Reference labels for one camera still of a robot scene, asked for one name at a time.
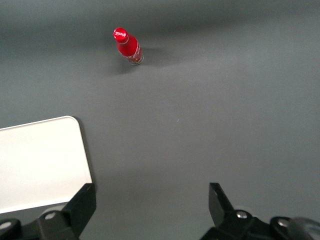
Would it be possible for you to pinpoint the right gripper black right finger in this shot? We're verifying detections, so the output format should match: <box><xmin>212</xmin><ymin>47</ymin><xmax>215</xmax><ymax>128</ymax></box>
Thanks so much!
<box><xmin>199</xmin><ymin>182</ymin><xmax>299</xmax><ymax>240</ymax></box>

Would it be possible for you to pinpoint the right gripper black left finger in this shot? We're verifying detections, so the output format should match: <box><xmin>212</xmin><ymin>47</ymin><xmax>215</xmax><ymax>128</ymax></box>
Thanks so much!
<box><xmin>0</xmin><ymin>182</ymin><xmax>97</xmax><ymax>240</ymax></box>

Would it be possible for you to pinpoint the red coke bottle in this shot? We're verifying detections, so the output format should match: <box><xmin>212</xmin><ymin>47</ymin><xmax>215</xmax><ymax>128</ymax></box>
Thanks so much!
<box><xmin>112</xmin><ymin>26</ymin><xmax>145</xmax><ymax>66</ymax></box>

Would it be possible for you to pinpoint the white rectangular tray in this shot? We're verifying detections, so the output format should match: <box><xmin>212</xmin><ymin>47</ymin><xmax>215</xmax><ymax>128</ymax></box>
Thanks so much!
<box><xmin>0</xmin><ymin>115</ymin><xmax>93</xmax><ymax>215</ymax></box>

